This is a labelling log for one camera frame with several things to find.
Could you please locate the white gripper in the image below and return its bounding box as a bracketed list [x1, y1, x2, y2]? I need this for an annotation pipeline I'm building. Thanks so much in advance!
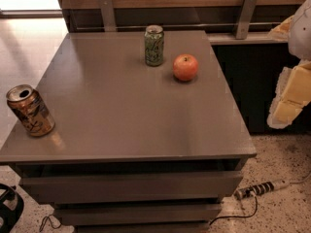
[267, 0, 311, 129]

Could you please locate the green soda can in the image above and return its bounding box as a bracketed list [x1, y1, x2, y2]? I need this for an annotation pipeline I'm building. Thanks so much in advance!
[144, 25, 164, 67]

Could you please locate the orange soda can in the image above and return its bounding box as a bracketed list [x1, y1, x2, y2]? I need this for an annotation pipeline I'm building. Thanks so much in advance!
[6, 84, 55, 137]

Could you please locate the red apple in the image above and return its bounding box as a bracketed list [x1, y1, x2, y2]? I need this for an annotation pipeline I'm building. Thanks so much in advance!
[173, 54, 198, 82]

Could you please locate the white power strip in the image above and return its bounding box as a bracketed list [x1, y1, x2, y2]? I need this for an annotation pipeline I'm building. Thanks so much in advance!
[234, 180, 290, 200]

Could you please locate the grey drawer cabinet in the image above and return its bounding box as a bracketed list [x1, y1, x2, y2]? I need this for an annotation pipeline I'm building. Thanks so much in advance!
[1, 31, 256, 233]

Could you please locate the black chair base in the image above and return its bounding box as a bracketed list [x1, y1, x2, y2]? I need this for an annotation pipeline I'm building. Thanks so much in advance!
[0, 183, 24, 233]

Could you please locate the right metal wall bracket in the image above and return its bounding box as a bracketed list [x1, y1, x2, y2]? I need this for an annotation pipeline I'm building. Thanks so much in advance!
[235, 0, 258, 40]

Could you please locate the metal wall bracket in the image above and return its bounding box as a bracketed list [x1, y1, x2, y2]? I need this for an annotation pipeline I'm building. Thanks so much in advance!
[99, 0, 117, 32]
[235, 0, 258, 40]

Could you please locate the black power cable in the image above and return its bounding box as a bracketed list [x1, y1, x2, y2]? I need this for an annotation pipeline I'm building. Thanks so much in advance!
[209, 194, 259, 226]

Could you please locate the left metal wall bracket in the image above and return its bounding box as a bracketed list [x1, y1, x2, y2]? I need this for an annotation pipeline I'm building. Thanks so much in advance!
[99, 0, 117, 32]

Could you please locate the thin black floor cable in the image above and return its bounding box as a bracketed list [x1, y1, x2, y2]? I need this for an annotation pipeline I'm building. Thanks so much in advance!
[38, 213, 62, 233]

